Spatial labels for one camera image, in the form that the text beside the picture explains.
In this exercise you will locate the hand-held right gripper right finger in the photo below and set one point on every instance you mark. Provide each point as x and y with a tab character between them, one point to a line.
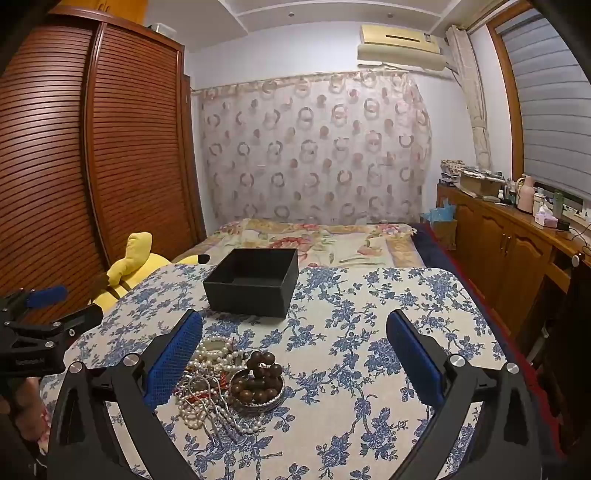
415	364

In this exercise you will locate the pink tissue box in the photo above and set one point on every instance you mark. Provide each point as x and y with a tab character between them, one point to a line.
547	217

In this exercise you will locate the blue floral tablecloth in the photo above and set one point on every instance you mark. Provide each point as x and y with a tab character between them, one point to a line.
346	323

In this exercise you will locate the round silver dish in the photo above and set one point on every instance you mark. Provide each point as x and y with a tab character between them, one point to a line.
258	405

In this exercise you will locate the grey window blind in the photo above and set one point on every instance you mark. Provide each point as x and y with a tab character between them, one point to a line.
554	115

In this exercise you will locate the person's left hand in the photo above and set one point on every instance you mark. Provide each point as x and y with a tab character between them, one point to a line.
27	408

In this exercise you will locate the wooden sideboard cabinet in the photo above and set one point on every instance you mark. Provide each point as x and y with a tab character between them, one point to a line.
498	240

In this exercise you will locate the cream tied curtain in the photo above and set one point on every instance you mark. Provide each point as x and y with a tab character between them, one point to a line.
475	115

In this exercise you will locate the dark blue blanket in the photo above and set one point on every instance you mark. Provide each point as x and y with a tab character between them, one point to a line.
429	249

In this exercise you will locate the pink thermos jug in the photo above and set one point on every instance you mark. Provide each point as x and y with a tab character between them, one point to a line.
525	196

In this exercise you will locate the brown slatted wardrobe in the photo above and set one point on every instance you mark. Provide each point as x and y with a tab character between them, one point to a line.
115	138

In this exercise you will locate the wooden window frame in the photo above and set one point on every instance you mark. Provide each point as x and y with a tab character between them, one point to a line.
505	106

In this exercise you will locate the green bottle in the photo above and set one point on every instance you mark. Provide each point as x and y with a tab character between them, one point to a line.
558	204

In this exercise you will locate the stack of papers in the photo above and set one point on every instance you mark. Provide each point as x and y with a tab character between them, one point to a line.
451	171

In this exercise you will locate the blue plastic bag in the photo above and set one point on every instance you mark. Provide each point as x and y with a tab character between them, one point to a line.
441	214

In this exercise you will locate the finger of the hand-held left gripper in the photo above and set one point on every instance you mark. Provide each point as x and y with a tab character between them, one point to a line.
46	295
69	323

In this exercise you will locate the yellow plush toy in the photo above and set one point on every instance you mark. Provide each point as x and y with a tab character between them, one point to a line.
124	272

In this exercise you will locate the black box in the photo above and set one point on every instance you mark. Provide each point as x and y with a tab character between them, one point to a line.
244	295

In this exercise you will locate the pile of metal clips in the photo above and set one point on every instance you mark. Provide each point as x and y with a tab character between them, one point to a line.
217	406

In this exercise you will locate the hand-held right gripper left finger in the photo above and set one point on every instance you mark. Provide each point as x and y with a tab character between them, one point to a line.
178	360

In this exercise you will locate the cardboard box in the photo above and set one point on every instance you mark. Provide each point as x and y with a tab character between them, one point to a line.
480	184

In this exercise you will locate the circle patterned curtain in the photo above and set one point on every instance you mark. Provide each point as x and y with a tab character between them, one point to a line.
314	147

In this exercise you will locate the wall air conditioner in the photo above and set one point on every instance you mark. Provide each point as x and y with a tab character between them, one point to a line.
397	46

